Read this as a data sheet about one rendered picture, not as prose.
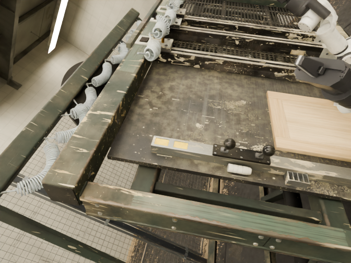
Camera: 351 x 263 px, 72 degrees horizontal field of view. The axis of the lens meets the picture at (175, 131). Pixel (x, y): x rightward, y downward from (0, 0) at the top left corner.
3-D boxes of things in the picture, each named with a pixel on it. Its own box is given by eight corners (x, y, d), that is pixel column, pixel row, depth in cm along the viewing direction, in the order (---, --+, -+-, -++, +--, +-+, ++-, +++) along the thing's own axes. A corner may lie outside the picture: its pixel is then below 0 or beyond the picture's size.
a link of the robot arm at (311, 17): (302, -2, 105) (322, 14, 105) (285, 19, 107) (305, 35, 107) (315, -14, 94) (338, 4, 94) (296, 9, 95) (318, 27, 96)
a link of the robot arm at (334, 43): (319, 29, 111) (340, 56, 118) (317, 44, 106) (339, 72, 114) (345, 15, 102) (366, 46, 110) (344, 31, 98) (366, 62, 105)
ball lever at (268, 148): (262, 163, 85) (277, 156, 72) (252, 160, 85) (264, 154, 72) (263, 152, 86) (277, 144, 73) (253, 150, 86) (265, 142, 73)
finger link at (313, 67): (302, 52, 50) (321, 63, 52) (294, 67, 50) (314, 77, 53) (308, 52, 48) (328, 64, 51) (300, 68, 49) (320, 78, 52)
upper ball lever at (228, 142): (228, 157, 86) (236, 150, 73) (218, 155, 86) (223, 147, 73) (230, 146, 87) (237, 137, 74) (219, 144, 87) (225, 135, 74)
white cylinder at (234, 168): (226, 173, 85) (249, 177, 84) (228, 168, 83) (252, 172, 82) (226, 166, 87) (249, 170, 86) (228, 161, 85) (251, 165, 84)
